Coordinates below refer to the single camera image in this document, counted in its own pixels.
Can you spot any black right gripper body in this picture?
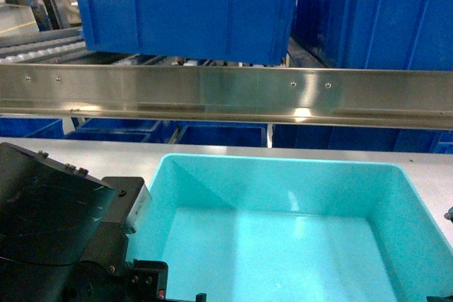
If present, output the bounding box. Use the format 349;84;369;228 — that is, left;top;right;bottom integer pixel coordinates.
444;207;453;221

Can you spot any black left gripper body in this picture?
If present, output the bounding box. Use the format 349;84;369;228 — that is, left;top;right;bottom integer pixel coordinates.
59;177;168;301

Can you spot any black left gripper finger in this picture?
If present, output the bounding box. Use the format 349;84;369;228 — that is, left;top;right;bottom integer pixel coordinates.
195;293;207;302

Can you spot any turquoise plastic bin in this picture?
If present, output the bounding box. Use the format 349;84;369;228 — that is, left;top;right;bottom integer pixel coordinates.
127;153;452;301

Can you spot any large blue bin right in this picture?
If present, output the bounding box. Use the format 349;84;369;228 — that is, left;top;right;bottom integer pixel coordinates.
292;0;452;71

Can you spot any large blue bin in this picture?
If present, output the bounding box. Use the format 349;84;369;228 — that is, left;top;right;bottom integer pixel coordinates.
292;0;452;71
77;0;296;65

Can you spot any roller conveyor track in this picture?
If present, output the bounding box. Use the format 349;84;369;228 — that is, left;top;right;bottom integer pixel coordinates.
1;28;111;65

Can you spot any large blue bin centre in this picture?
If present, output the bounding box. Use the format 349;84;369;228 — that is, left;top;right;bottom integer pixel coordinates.
77;0;296;65

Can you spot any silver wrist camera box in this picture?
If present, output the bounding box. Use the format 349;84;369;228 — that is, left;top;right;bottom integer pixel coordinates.
122;184;152;235

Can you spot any stainless steel shelf rail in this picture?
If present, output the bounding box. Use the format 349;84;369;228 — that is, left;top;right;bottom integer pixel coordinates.
1;64;452;129

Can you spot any blue bin below rail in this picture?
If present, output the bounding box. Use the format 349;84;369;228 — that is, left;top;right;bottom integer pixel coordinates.
176;122;268;147

